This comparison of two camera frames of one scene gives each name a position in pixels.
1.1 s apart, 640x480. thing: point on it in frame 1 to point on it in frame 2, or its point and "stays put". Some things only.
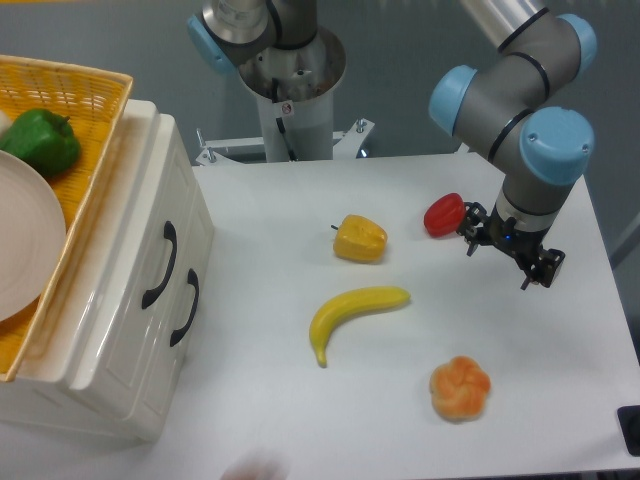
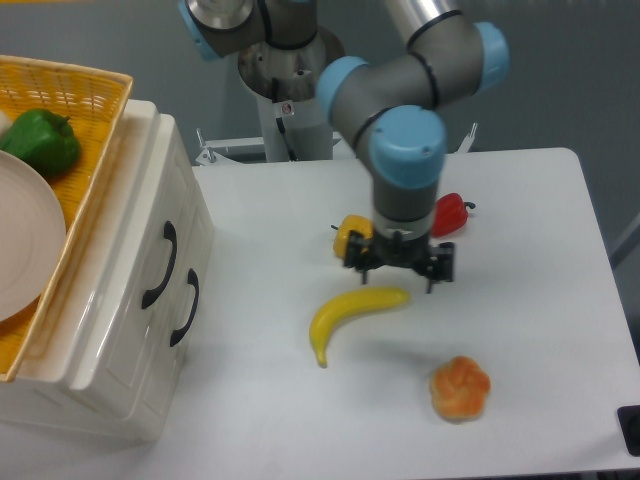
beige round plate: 32,235 stays put
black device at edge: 629,421 stays put
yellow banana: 346,304 stays put
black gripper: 525,245 to 367,254
